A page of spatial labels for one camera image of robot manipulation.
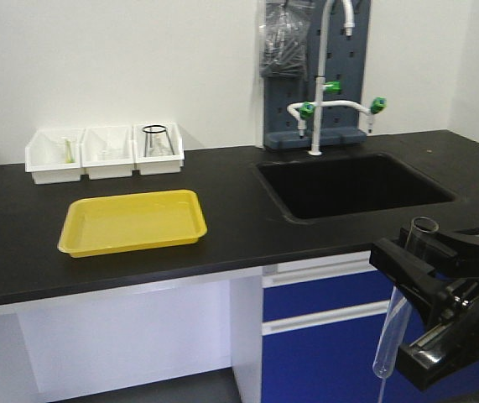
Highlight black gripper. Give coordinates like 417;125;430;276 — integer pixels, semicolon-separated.
369;227;479;390

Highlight tall clear test tube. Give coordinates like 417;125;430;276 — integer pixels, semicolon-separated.
372;217;440;379

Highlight yellow plastic tray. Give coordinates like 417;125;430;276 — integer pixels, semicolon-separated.
58;190;207;258

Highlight blue cabinet drawers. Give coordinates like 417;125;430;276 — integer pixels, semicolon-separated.
261;253;479;402

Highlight black lab sink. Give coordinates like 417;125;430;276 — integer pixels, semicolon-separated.
253;153;456;224

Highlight white lab faucet green knobs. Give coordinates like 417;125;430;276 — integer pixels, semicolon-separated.
287;1;387;156

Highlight blue-grey pegboard drying rack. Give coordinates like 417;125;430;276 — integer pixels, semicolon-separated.
262;1;371;150

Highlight bag of black pegs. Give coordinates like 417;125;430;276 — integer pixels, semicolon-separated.
259;1;315;78

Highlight white bin right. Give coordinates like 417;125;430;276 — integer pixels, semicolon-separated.
133;123;185;175

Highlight white bin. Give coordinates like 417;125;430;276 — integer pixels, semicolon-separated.
25;128;85;185
133;123;185;175
81;126;135;180

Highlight clear glass flask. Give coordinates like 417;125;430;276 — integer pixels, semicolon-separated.
149;133;173;157

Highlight white bin middle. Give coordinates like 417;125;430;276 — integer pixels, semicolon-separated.
81;126;135;180

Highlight green-tipped glass item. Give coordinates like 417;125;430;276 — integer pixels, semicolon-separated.
62;137;75;164

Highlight white bin left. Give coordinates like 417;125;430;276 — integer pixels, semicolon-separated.
25;128;85;185

